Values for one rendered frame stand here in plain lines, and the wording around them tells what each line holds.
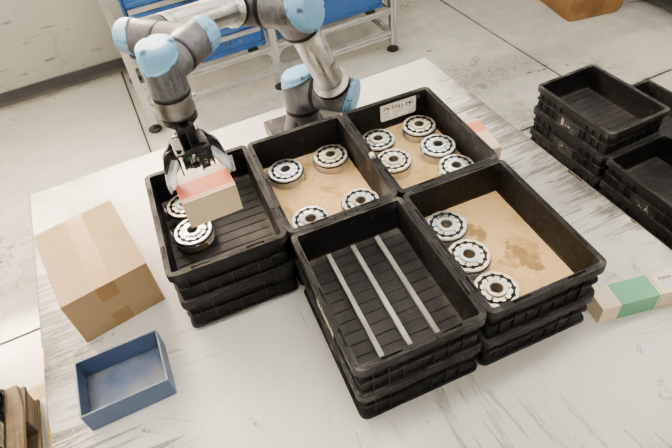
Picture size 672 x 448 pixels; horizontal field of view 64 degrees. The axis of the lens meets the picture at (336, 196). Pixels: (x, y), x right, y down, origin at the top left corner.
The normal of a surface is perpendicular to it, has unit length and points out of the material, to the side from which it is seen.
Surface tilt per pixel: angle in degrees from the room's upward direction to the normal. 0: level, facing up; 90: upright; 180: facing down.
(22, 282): 0
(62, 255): 0
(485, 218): 0
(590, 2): 91
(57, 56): 90
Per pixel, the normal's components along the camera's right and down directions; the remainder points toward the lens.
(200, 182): -0.10, -0.71
